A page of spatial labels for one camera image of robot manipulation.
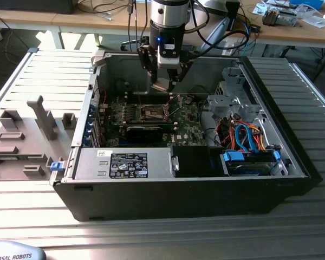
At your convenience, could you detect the grey Universal Robots housing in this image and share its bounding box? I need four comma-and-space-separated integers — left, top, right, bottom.
0, 240, 47, 260

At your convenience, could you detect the grey parts rack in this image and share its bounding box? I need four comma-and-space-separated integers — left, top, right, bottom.
0, 94, 79, 182

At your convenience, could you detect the silver CPU with green rim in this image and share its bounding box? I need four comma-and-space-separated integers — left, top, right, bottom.
151, 77, 173, 93

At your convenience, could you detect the metal drive cage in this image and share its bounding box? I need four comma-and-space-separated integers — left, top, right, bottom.
207, 66, 264, 123

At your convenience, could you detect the black box on desk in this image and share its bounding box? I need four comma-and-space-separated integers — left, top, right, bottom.
0, 0, 75, 15

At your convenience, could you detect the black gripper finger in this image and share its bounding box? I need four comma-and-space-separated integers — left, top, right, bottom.
166, 61, 193, 91
136, 44, 159, 83

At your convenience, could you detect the black graphics card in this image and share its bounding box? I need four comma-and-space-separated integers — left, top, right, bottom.
126, 125, 165, 144

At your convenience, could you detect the hard disk in blue carrier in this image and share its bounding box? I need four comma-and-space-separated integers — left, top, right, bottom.
219, 150, 282, 177

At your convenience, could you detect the blue wire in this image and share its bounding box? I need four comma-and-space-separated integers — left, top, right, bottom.
234, 123, 254, 154

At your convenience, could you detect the white paper sheet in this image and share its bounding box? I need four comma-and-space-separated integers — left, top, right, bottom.
300, 10, 325, 29

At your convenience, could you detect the wooden desk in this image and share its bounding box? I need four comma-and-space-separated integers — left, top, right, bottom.
223, 0, 325, 49
0, 0, 158, 31

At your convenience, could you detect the black camera cable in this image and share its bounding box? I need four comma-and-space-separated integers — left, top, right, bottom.
178, 0, 250, 60

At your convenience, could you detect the black PC case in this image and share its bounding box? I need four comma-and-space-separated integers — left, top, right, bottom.
49, 50, 323, 223

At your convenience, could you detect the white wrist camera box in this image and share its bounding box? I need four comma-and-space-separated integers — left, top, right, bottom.
157, 37, 181, 68

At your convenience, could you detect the blue box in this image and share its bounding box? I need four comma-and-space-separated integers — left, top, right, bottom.
289, 0, 325, 10

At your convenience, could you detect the black upright box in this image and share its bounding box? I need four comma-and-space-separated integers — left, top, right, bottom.
226, 0, 241, 30

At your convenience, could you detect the metal socket cover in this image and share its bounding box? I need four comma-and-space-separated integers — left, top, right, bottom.
164, 93, 185, 122

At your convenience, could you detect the grey metal device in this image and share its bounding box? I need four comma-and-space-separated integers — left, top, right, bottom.
262, 6, 298, 27

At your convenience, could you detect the black plastic shroud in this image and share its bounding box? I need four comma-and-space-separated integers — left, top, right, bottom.
172, 146, 223, 178

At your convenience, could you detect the orange wire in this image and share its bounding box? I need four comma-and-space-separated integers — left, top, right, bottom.
243, 123, 268, 151

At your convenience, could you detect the grey power supply unit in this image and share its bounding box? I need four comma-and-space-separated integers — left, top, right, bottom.
73, 147, 177, 181

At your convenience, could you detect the green motherboard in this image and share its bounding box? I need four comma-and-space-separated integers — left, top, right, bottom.
97, 93, 210, 148

